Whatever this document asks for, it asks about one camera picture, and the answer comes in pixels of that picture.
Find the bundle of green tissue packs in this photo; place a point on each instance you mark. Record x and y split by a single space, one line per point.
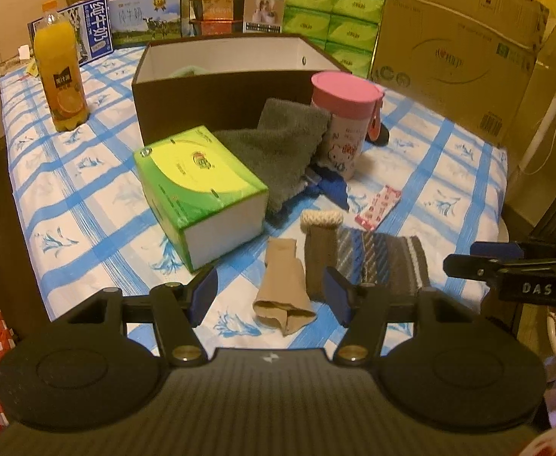
335 19

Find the grey towel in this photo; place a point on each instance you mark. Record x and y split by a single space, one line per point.
278 152

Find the pink lidded cup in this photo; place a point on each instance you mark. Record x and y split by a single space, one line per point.
344 118

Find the pink wrapped packet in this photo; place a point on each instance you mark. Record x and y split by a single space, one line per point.
377 209

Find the white pole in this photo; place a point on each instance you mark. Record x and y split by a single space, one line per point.
546 118

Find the green cloth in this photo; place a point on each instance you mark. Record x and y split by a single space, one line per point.
187 72

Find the grey striped sock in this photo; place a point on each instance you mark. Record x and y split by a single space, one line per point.
387 259

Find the white photo print box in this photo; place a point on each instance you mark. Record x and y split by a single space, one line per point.
263 12

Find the red instant food bowl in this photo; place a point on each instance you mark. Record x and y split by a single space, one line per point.
214 27

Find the green tissue box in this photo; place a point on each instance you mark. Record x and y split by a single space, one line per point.
197 175

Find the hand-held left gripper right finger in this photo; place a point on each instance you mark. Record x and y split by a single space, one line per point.
337 298

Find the large cardboard box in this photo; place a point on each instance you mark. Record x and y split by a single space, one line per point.
458 47

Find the beige sock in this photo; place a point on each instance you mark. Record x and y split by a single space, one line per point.
280 285

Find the blue cloth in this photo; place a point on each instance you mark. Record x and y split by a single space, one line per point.
332 189

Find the brown storage box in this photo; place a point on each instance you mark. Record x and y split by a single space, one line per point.
211 99

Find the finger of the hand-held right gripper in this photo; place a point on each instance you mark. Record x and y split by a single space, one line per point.
468 266
492 250

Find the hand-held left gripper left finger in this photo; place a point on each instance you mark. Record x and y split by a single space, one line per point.
203 294

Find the orange juice bottle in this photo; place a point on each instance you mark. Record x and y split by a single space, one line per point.
62 80

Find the blue checked tablecloth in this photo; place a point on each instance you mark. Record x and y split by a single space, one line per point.
93 190

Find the blue milk carton box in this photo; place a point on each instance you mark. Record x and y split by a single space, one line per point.
93 23

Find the gold instant food bowl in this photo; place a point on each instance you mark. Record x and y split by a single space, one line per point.
214 8

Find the milk box with cow print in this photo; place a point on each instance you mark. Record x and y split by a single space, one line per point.
150 14

